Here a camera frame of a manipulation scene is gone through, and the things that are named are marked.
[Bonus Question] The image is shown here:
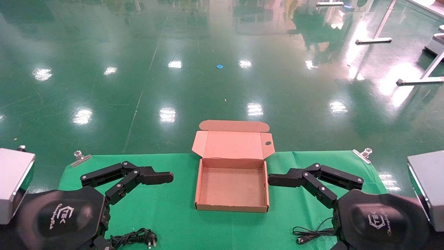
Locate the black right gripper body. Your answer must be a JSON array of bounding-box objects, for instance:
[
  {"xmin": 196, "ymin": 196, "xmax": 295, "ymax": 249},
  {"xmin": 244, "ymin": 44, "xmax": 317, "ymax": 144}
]
[{"xmin": 333, "ymin": 190, "xmax": 430, "ymax": 250}]

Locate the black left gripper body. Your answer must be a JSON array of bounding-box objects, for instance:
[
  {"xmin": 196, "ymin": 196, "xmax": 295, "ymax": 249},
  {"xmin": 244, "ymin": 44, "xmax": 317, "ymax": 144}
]
[{"xmin": 16, "ymin": 186, "xmax": 111, "ymax": 250}]

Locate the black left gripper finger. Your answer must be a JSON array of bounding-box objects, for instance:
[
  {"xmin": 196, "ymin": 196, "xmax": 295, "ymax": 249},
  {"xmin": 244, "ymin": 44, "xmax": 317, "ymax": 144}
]
[
  {"xmin": 92, "ymin": 235, "xmax": 113, "ymax": 250},
  {"xmin": 80, "ymin": 161, "xmax": 174, "ymax": 205}
]

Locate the black power cable with plug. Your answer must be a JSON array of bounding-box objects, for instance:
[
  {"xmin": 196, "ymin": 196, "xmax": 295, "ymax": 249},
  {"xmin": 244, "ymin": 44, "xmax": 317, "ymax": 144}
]
[{"xmin": 110, "ymin": 227, "xmax": 158, "ymax": 250}]

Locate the black wired computer mouse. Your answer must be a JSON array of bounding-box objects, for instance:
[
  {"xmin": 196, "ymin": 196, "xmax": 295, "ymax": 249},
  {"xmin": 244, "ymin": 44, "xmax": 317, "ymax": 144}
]
[{"xmin": 292, "ymin": 217, "xmax": 336, "ymax": 243}]

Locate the open brown cardboard box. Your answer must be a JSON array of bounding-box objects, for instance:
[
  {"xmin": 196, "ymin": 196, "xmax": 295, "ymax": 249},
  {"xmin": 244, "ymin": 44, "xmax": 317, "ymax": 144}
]
[{"xmin": 191, "ymin": 120, "xmax": 275, "ymax": 213}]

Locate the green table cloth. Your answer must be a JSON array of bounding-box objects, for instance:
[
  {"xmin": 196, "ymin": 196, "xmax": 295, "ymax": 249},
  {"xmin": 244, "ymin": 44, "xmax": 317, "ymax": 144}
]
[{"xmin": 58, "ymin": 150, "xmax": 389, "ymax": 250}]

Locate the silver binder clip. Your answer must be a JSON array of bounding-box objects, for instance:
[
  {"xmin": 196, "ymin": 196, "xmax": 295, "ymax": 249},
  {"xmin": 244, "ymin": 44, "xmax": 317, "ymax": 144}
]
[
  {"xmin": 71, "ymin": 150, "xmax": 92, "ymax": 167},
  {"xmin": 352, "ymin": 148, "xmax": 373, "ymax": 164}
]

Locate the gray machine base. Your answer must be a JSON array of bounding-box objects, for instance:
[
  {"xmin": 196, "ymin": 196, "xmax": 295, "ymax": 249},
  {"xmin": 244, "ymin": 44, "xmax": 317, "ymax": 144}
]
[{"xmin": 424, "ymin": 25, "xmax": 444, "ymax": 56}]

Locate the white table top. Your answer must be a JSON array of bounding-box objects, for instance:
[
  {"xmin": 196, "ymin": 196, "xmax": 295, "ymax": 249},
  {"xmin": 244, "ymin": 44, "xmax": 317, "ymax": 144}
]
[{"xmin": 406, "ymin": 0, "xmax": 444, "ymax": 18}]

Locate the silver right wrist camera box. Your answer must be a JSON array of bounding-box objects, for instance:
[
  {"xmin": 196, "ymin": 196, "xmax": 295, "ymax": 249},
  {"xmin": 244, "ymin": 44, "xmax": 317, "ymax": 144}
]
[{"xmin": 407, "ymin": 150, "xmax": 444, "ymax": 232}]

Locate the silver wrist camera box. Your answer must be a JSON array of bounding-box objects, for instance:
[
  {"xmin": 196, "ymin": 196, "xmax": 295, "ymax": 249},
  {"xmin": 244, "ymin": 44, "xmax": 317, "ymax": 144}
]
[
  {"xmin": 0, "ymin": 145, "xmax": 36, "ymax": 225},
  {"xmin": 407, "ymin": 150, "xmax": 444, "ymax": 232}
]

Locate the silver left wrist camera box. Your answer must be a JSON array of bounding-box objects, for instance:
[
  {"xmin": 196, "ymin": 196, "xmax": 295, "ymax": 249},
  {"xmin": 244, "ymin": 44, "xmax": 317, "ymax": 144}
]
[{"xmin": 0, "ymin": 145, "xmax": 36, "ymax": 225}]

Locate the white table leg frame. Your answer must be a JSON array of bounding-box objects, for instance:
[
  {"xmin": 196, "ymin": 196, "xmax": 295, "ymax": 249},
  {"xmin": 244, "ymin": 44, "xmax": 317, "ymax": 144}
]
[
  {"xmin": 396, "ymin": 52, "xmax": 444, "ymax": 85},
  {"xmin": 356, "ymin": 0, "xmax": 398, "ymax": 44}
]

